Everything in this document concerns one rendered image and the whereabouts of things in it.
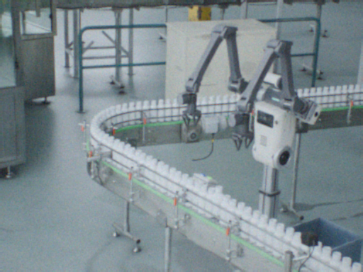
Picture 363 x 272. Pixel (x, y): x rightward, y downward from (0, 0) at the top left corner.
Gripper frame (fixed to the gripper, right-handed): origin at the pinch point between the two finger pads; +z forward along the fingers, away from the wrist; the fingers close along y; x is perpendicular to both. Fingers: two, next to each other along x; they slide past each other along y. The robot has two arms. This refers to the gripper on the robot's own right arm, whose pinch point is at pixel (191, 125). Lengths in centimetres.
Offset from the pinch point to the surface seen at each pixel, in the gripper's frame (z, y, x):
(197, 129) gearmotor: 43, -82, -89
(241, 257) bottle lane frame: 50, 21, 70
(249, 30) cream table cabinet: 21, -304, -264
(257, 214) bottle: 25, 17, 75
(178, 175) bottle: 24.9, 16.5, 9.7
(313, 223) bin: 48, -39, 68
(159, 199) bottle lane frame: 43.9, 20.3, -2.8
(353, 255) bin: 54, -37, 98
